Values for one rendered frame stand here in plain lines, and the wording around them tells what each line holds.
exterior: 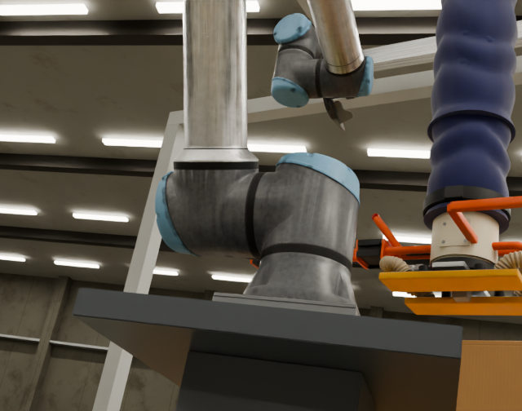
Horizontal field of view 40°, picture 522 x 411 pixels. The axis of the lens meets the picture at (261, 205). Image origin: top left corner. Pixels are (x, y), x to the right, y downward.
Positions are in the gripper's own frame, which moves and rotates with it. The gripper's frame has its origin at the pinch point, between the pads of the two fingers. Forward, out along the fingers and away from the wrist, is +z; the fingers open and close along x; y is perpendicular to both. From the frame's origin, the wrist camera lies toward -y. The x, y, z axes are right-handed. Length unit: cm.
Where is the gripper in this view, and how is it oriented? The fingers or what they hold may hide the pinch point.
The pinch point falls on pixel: (345, 108)
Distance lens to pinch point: 201.3
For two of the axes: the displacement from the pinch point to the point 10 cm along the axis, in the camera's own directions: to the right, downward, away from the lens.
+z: 5.1, 4.3, 7.5
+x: 1.7, -9.0, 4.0
